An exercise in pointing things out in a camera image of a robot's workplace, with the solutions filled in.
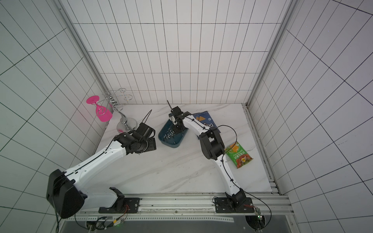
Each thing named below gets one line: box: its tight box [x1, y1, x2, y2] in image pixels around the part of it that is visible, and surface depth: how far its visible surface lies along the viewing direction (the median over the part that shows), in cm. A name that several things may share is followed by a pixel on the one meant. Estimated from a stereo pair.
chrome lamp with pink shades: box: [86, 88, 138, 134], surface depth 91 cm
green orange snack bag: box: [223, 141, 254, 169], surface depth 89 cm
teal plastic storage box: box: [157, 118, 189, 149], surface depth 101 cm
